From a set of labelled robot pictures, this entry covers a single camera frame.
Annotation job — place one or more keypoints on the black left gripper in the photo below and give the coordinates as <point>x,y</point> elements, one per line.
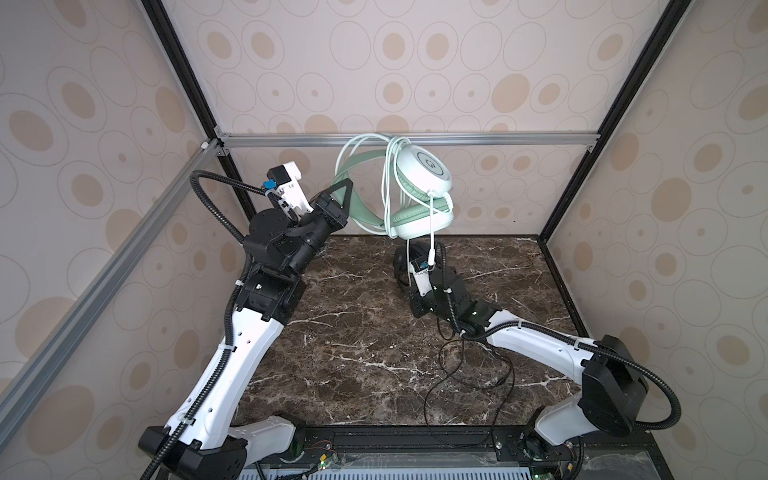
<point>329,209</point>

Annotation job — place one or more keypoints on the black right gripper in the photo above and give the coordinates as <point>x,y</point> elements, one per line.
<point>415,308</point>

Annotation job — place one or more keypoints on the black blue headphones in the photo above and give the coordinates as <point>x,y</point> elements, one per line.
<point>417,254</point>

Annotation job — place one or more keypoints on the mint green headphones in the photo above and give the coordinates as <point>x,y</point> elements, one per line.
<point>414,189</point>

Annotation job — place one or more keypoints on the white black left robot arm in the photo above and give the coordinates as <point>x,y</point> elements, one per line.
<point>262,303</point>

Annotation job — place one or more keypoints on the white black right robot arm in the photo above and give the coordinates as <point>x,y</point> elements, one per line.
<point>617,395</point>

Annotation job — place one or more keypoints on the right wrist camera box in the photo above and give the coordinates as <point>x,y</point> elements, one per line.
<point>421,276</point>

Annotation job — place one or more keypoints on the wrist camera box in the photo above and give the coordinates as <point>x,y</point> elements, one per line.
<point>282,184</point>
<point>421,276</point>

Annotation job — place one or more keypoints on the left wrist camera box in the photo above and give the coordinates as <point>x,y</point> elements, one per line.
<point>282,184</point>

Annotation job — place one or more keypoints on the black vertical frame post left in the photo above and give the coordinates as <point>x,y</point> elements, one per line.
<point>161,23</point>

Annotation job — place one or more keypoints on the black vertical frame post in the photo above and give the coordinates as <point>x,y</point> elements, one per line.
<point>651,51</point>
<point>161,23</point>

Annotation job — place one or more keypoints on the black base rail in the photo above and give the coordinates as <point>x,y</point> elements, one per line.
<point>420,444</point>

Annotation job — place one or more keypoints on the black vertical frame post right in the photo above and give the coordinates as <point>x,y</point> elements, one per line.
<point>651,51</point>

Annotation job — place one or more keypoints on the silver aluminium left rail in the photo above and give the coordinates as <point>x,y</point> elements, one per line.
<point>42,369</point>

